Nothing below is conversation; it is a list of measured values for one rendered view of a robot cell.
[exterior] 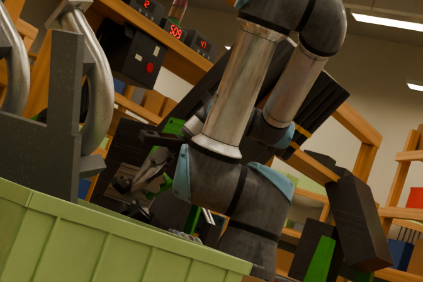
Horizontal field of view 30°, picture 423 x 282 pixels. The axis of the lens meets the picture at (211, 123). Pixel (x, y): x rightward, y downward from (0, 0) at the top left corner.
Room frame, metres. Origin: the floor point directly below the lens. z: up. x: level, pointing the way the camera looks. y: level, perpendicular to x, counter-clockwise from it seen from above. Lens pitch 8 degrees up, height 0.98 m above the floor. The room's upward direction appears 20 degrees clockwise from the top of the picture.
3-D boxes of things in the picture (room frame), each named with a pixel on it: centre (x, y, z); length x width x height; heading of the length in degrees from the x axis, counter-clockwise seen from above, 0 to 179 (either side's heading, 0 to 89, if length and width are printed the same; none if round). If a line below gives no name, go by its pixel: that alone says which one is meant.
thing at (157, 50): (2.51, 0.31, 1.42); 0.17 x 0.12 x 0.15; 144
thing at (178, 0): (2.75, 0.25, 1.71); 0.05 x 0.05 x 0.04
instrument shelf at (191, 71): (2.63, 0.29, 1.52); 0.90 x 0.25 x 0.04; 144
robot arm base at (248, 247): (1.72, -0.17, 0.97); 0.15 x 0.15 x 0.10
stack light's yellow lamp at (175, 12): (2.75, 0.25, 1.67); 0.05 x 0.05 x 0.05
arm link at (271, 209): (1.72, -0.16, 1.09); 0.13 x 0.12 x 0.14; 95
